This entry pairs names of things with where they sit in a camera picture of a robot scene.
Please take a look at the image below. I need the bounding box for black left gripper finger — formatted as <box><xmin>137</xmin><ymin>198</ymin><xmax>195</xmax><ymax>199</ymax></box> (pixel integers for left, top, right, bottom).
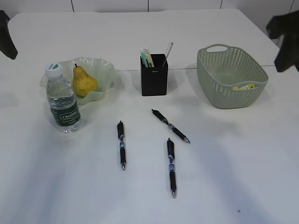
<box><xmin>0</xmin><ymin>10</ymin><xmax>18</xmax><ymax>60</ymax></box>

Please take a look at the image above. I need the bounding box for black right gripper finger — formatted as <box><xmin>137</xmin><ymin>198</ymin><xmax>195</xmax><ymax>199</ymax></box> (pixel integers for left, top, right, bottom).
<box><xmin>266</xmin><ymin>11</ymin><xmax>299</xmax><ymax>72</ymax></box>

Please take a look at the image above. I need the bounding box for yellow waste paper package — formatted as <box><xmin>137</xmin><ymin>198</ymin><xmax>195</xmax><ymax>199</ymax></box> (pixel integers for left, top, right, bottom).
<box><xmin>233</xmin><ymin>83</ymin><xmax>256</xmax><ymax>90</ymax></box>

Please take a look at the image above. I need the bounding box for yellow pear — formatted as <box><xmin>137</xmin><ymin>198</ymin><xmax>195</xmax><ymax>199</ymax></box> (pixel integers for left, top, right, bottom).
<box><xmin>72</xmin><ymin>64</ymin><xmax>98</xmax><ymax>97</ymax></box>

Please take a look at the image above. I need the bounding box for clear plastic water bottle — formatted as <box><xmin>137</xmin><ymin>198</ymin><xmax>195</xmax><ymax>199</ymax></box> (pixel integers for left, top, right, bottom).
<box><xmin>45</xmin><ymin>63</ymin><xmax>82</xmax><ymax>133</ymax></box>

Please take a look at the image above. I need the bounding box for clear plastic ruler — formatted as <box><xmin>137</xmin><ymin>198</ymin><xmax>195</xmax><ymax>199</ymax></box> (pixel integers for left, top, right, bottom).
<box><xmin>162</xmin><ymin>42</ymin><xmax>174</xmax><ymax>67</ymax></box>

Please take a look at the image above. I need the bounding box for green utility knife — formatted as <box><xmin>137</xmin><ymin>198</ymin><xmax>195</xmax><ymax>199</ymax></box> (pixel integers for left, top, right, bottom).
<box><xmin>140</xmin><ymin>49</ymin><xmax>149</xmax><ymax>68</ymax></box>

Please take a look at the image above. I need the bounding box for yellow utility knife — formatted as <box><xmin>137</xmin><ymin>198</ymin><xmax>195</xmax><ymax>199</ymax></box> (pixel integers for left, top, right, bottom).
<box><xmin>144</xmin><ymin>48</ymin><xmax>154</xmax><ymax>67</ymax></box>

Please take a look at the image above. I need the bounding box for black pen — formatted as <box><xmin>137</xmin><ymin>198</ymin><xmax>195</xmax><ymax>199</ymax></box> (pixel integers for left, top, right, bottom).
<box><xmin>167</xmin><ymin>138</ymin><xmax>177</xmax><ymax>198</ymax></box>
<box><xmin>151</xmin><ymin>109</ymin><xmax>191</xmax><ymax>143</ymax></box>
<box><xmin>117</xmin><ymin>121</ymin><xmax>126</xmax><ymax>170</ymax></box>

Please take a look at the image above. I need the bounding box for green plastic woven basket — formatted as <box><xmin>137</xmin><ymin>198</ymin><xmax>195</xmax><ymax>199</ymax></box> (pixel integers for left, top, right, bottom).
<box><xmin>197</xmin><ymin>44</ymin><xmax>269</xmax><ymax>109</ymax></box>

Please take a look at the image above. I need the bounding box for green wavy glass plate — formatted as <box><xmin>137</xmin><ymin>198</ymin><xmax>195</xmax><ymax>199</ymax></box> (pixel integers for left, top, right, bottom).
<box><xmin>39</xmin><ymin>56</ymin><xmax>118</xmax><ymax>105</ymax></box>

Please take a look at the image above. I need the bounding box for black square pen holder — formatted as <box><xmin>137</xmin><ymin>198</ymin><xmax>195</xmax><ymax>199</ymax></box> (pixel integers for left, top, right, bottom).
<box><xmin>140</xmin><ymin>54</ymin><xmax>168</xmax><ymax>96</ymax></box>

